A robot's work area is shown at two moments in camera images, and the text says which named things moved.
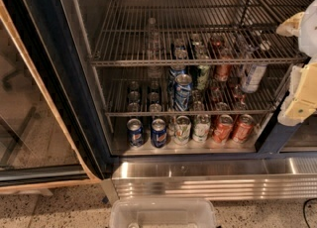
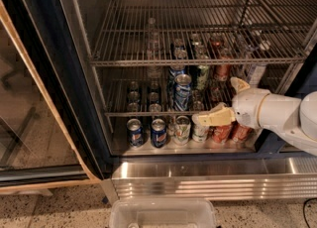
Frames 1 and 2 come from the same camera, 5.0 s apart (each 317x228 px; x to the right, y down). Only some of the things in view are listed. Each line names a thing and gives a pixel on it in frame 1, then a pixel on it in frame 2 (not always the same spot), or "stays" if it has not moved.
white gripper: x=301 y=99 → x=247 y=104
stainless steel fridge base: x=212 y=177 stays
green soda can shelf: x=202 y=77 stays
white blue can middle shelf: x=254 y=78 stays
